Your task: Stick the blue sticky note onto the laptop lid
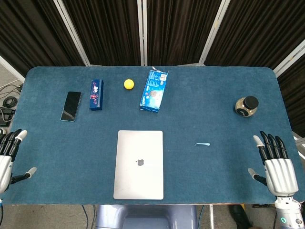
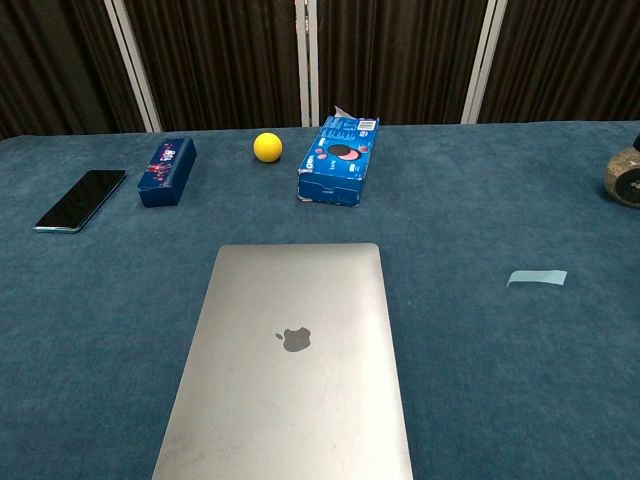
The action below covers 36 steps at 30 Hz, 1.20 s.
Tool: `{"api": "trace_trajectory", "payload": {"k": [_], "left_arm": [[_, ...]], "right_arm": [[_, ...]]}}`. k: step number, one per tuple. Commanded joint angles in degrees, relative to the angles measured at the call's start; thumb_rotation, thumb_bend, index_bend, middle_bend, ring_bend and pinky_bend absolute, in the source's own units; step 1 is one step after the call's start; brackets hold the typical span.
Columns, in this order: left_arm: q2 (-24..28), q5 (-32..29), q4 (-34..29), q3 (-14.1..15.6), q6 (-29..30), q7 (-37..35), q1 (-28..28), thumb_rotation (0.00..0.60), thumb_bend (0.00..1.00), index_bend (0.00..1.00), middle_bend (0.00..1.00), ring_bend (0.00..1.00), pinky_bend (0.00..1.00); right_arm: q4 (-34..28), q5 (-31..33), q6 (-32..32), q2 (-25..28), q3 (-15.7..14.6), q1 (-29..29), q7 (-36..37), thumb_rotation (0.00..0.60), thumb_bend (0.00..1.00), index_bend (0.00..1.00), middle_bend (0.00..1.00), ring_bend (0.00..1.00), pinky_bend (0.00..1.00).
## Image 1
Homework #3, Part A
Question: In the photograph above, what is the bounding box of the glass jar with black lid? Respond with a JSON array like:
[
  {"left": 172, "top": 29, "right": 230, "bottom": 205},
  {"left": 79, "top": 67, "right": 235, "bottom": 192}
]
[{"left": 235, "top": 95, "right": 259, "bottom": 118}]

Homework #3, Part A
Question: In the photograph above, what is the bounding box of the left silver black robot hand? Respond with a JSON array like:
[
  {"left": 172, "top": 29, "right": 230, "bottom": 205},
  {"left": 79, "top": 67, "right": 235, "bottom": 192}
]
[{"left": 0, "top": 129, "right": 38, "bottom": 194}]

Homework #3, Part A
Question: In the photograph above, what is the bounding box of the blue-grey robot torso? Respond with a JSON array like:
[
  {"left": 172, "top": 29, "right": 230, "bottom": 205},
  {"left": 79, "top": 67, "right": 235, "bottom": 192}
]
[{"left": 95, "top": 204, "right": 198, "bottom": 229}]

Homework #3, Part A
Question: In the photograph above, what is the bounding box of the blue felt table mat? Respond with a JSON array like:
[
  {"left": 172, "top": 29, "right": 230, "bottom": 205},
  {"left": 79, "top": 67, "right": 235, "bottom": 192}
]
[{"left": 4, "top": 66, "right": 300, "bottom": 206}]

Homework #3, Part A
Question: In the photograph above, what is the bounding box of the black shoe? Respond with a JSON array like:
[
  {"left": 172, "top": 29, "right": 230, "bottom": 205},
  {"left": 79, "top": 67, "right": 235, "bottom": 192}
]
[{"left": 230, "top": 205, "right": 254, "bottom": 229}]

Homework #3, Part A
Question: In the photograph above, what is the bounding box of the dark blue narrow box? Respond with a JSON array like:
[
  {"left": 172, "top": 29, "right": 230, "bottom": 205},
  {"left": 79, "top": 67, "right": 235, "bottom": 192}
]
[{"left": 89, "top": 79, "right": 105, "bottom": 111}]

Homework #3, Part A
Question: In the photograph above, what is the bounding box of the black smartphone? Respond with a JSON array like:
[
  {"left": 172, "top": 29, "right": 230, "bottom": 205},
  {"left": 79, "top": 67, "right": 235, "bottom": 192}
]
[{"left": 60, "top": 91, "right": 82, "bottom": 123}]

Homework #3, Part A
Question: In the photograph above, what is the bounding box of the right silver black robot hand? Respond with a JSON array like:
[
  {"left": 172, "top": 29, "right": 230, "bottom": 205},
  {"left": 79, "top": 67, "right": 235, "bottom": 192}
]
[{"left": 247, "top": 130, "right": 299, "bottom": 197}]

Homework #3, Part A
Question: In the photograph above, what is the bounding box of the black pleated screen panel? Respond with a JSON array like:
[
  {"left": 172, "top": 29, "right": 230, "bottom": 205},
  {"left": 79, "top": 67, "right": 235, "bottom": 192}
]
[
  {"left": 0, "top": 0, "right": 86, "bottom": 75},
  {"left": 142, "top": 0, "right": 225, "bottom": 67},
  {"left": 204, "top": 0, "right": 305, "bottom": 70},
  {"left": 61, "top": 0, "right": 143, "bottom": 67},
  {"left": 277, "top": 53, "right": 305, "bottom": 138}
]

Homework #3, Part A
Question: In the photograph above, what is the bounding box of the blue cookie box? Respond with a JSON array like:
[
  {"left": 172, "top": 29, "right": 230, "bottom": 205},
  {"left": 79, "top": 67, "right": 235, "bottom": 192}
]
[{"left": 139, "top": 66, "right": 170, "bottom": 112}]

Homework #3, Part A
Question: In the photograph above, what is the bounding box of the black floor cables bundle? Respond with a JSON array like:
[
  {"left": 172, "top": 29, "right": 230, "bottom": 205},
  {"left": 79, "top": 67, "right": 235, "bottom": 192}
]
[{"left": 0, "top": 81, "right": 23, "bottom": 127}]

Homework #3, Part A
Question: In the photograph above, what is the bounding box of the silver laptop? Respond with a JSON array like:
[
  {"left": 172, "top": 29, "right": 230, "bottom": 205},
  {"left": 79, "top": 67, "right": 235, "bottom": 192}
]
[{"left": 113, "top": 130, "right": 164, "bottom": 200}]

